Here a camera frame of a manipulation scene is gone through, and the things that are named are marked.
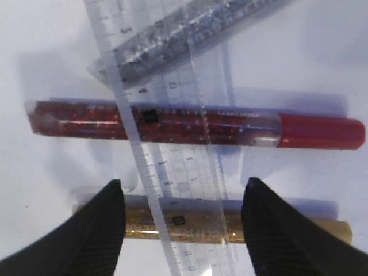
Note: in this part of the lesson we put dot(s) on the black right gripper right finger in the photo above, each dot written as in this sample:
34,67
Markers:
282,241

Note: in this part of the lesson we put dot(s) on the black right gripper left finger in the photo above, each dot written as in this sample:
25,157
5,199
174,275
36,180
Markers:
88,243

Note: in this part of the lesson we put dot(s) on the red glitter pen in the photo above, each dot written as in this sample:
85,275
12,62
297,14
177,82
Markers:
159,124

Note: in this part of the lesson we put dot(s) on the silver glitter pen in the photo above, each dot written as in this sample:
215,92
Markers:
149,37

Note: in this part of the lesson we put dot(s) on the clear plastic ruler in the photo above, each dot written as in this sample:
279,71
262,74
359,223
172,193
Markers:
173,175

